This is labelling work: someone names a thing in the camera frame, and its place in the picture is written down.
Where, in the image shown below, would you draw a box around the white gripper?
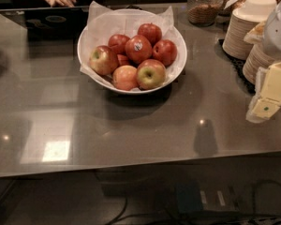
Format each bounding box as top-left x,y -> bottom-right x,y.
244,1 -> 281,123

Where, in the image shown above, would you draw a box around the red apple right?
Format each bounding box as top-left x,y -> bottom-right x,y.
153,39 -> 177,67

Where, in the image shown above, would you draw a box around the green red apple front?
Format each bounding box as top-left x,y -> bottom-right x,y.
137,59 -> 166,90

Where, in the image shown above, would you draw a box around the red apple top back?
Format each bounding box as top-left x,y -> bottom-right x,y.
138,23 -> 162,46

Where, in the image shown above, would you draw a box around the red apple with sticker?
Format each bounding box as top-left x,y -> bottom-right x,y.
125,35 -> 152,64

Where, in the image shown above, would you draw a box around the pale orange apple front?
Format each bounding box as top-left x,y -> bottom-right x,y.
112,65 -> 139,91

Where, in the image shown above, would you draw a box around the small red apple middle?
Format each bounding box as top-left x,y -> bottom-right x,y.
117,54 -> 130,66

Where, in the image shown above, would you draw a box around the red apple back left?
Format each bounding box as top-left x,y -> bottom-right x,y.
108,34 -> 130,54

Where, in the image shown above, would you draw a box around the red yellow apple left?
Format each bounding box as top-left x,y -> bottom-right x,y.
89,45 -> 119,75

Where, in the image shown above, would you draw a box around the white bowl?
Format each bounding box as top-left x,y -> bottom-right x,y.
77,8 -> 188,96

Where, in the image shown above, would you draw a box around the person's left hand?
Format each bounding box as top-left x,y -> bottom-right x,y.
49,0 -> 76,8

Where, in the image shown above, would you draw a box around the front stack paper plates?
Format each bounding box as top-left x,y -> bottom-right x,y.
243,44 -> 274,83

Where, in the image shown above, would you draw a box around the black rubber mat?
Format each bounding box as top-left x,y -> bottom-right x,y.
218,39 -> 256,96

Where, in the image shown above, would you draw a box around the tall stack paper plates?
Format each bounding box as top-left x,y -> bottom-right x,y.
222,7 -> 258,60

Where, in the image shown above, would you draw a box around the white paper bowls stack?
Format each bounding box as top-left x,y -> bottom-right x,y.
233,0 -> 277,23

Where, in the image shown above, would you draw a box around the glass jar with granola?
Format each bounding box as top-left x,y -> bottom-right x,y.
186,0 -> 224,26

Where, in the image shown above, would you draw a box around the blue box under table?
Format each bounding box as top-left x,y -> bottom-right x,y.
175,181 -> 203,214

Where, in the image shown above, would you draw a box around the white paper liner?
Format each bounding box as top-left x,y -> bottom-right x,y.
78,4 -> 179,95

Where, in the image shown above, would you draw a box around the black cable under table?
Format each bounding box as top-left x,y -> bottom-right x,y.
93,172 -> 281,225

